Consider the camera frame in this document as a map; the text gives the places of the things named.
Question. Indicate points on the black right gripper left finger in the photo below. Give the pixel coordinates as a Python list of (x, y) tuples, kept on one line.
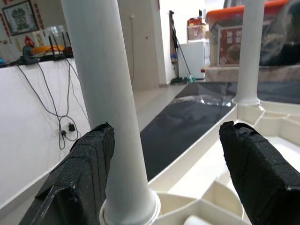
[(77, 168)]

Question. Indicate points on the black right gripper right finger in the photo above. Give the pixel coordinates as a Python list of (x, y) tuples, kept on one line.
[(262, 175)]

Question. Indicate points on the white plastic table leg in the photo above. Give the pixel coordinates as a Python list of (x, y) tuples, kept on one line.
[(105, 93), (197, 220), (250, 47)]

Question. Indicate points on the black power adapter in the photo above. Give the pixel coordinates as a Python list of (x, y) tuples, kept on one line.
[(71, 127)]

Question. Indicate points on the white plastic table top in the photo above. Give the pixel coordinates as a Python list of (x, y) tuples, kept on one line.
[(206, 168)]

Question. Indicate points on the black tablecloth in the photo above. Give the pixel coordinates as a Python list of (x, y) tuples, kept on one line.
[(182, 131)]

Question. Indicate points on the beige cloth covered bench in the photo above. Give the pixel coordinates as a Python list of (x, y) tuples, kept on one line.
[(222, 73)]

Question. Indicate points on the black antenna router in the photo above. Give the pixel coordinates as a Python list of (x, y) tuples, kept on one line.
[(58, 52)]

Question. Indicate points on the mop with dark head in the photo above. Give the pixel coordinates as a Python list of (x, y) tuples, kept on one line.
[(180, 80)]

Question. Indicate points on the red printed cardboard box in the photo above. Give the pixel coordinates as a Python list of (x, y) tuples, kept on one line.
[(228, 47)]

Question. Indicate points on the white box appliance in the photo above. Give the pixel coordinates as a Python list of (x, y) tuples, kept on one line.
[(194, 58)]

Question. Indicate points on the clear plastic jar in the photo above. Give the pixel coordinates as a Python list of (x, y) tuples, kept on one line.
[(56, 31)]

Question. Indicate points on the brown cardboard box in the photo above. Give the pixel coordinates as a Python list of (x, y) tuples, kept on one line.
[(197, 32)]

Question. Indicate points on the orange box lid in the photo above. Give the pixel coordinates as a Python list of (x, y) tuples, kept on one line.
[(225, 12)]

